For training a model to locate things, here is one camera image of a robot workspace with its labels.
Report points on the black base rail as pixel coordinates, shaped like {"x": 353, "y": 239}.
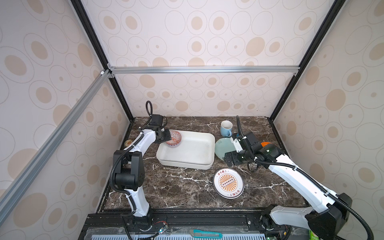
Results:
{"x": 181, "y": 221}

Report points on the silver aluminium rail left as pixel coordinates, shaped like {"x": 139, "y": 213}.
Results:
{"x": 21, "y": 184}

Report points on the green label drink bottle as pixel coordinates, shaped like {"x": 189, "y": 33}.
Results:
{"x": 127, "y": 143}

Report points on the white orange sunburst plate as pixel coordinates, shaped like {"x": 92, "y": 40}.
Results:
{"x": 228, "y": 183}

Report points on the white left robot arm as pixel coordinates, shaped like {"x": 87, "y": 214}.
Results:
{"x": 128, "y": 172}

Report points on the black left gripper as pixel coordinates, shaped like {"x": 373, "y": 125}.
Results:
{"x": 168, "y": 136}

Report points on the black frame post right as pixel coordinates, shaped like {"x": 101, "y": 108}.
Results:
{"x": 325, "y": 26}

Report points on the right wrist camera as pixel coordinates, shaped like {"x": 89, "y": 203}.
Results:
{"x": 251, "y": 141}

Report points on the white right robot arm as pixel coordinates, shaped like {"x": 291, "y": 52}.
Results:
{"x": 327, "y": 213}

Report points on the silver aluminium rail back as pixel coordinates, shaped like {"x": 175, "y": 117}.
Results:
{"x": 202, "y": 70}

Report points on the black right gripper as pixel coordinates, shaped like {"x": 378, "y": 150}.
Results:
{"x": 233, "y": 156}

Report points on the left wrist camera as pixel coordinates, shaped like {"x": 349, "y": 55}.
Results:
{"x": 156, "y": 121}

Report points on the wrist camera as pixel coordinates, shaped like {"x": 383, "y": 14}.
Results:
{"x": 156, "y": 121}
{"x": 251, "y": 141}

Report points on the green snack packet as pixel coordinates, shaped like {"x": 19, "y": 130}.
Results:
{"x": 313, "y": 236}

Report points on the silver aluminium rail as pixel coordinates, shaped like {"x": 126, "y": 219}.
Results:
{"x": 202, "y": 70}
{"x": 21, "y": 184}

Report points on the black frame post left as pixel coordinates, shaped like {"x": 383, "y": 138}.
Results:
{"x": 96, "y": 44}

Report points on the mint green flower plate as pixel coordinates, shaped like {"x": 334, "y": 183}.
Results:
{"x": 223, "y": 146}

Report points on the white plastic bin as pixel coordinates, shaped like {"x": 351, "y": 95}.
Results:
{"x": 196, "y": 151}

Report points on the red patterned bowl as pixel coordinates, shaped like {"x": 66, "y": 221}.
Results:
{"x": 176, "y": 138}

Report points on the light blue ceramic mug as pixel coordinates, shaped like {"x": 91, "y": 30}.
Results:
{"x": 226, "y": 128}

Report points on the teal utility knife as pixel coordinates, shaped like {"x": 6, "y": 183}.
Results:
{"x": 199, "y": 234}

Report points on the black frame post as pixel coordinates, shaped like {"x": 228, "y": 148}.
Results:
{"x": 96, "y": 44}
{"x": 325, "y": 26}

